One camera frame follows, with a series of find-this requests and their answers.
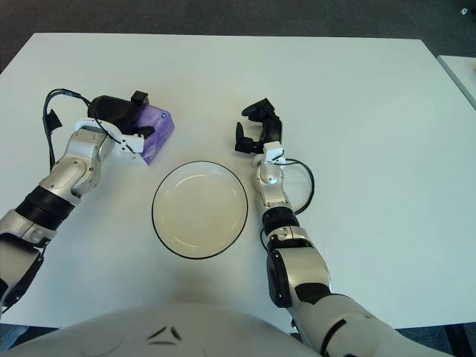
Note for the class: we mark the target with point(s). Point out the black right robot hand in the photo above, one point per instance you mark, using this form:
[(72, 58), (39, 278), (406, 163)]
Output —
[(272, 130)]

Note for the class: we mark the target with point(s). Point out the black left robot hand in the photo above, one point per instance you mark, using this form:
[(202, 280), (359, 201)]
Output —
[(111, 109)]

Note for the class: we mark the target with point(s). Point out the purple tissue paper pack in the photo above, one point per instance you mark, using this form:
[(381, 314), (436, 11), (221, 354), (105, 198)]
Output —
[(158, 130)]

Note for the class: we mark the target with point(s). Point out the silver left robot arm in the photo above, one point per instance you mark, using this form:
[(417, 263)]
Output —
[(74, 167)]

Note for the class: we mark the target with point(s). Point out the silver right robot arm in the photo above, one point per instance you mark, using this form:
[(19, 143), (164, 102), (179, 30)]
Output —
[(301, 267)]

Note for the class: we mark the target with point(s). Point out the white plate with black rim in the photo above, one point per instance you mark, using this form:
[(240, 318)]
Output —
[(199, 210)]

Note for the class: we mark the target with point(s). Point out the white side table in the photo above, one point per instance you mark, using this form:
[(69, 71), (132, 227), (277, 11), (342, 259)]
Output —
[(459, 70)]

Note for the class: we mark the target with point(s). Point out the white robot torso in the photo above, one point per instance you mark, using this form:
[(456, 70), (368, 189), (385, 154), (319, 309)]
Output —
[(208, 327)]

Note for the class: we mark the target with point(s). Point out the small white floor object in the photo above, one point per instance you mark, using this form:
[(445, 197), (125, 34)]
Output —
[(463, 12)]

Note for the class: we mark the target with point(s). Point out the black table leg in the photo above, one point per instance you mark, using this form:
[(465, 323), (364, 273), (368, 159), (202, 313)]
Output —
[(455, 342)]

